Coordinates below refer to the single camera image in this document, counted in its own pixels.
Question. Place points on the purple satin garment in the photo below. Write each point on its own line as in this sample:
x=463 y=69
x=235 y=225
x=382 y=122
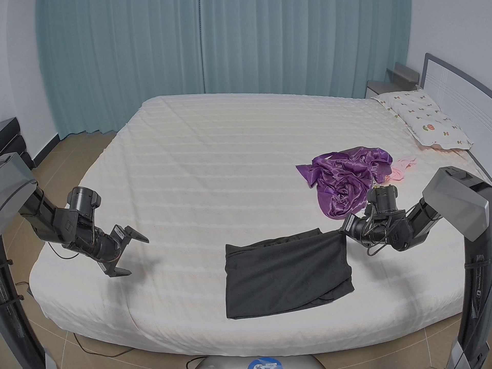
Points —
x=346 y=179

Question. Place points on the white printed pillow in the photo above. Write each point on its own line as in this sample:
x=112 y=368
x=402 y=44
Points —
x=426 y=117

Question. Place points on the blue-green curtain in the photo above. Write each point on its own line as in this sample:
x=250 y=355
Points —
x=115 y=52
x=307 y=33

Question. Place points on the black chest of drawers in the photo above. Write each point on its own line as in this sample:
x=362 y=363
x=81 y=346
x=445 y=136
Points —
x=13 y=140

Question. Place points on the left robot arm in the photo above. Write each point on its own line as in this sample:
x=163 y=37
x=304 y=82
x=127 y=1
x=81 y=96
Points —
x=46 y=221

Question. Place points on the pink garment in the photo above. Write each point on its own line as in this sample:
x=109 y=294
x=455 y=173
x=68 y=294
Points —
x=401 y=167

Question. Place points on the grey bedside table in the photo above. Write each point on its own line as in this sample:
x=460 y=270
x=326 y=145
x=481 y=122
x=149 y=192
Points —
x=384 y=85

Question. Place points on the bed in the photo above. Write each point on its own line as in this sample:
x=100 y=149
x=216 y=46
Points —
x=230 y=160

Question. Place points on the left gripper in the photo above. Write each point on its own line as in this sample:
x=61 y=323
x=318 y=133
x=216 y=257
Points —
x=109 y=250

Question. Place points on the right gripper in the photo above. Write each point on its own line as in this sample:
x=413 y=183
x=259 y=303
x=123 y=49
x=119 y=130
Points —
x=355 y=227

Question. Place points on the black T-shirt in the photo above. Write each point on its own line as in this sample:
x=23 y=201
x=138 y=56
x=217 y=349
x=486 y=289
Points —
x=284 y=271

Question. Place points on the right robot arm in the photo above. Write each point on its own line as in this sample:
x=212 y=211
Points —
x=442 y=213

